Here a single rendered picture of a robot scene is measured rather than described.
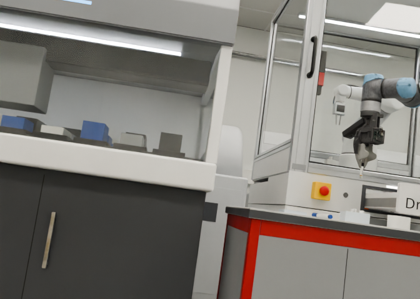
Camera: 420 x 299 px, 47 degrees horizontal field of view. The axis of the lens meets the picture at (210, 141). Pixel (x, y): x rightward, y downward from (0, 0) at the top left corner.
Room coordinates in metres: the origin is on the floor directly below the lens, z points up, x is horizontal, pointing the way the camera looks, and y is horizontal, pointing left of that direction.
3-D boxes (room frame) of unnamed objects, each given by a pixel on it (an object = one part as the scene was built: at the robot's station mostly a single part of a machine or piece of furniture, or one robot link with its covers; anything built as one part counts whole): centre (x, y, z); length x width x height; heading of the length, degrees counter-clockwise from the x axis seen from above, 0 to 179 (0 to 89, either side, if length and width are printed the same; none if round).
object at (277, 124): (2.53, -0.34, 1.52); 0.87 x 0.01 x 0.86; 4
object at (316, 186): (2.03, -0.49, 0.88); 0.07 x 0.05 x 0.07; 94
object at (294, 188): (2.56, -0.83, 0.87); 1.02 x 0.95 x 0.14; 94
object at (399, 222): (1.58, -0.64, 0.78); 0.07 x 0.07 x 0.04
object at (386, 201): (1.97, -0.83, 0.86); 0.40 x 0.26 x 0.06; 4
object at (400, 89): (1.78, -0.69, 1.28); 0.11 x 0.11 x 0.08; 48
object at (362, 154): (1.82, -0.58, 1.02); 0.06 x 0.03 x 0.09; 30
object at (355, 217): (1.78, -0.56, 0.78); 0.12 x 0.08 x 0.04; 173
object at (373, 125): (1.83, -0.60, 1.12); 0.09 x 0.08 x 0.12; 30
